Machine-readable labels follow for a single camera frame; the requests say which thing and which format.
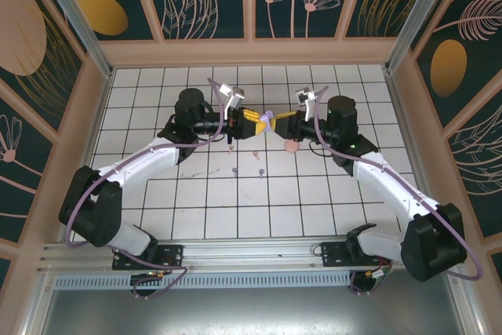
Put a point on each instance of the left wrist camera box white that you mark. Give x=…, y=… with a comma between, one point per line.
x=235, y=93

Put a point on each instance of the aluminium side rail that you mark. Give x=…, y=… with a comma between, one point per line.
x=401, y=107
x=102, y=103

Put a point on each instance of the grey metal sheet panel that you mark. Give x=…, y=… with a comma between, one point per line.
x=255, y=311

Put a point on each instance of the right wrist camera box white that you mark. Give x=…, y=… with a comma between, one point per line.
x=306, y=95

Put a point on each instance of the aluminium corner post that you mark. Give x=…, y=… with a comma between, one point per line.
x=421, y=17
x=80, y=25

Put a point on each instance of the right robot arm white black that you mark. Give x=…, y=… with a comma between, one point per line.
x=384, y=186

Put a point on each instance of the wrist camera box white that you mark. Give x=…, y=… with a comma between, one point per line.
x=306, y=95
x=235, y=93

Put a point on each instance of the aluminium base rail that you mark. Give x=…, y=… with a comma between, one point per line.
x=255, y=250

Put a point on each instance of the purple earbud charging case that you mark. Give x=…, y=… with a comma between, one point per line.
x=268, y=119

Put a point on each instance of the pink earbud charging case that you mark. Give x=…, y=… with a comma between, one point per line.
x=291, y=148

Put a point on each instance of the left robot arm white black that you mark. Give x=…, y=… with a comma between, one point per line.
x=137, y=158

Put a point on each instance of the small green circuit board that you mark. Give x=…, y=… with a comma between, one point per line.
x=378, y=274

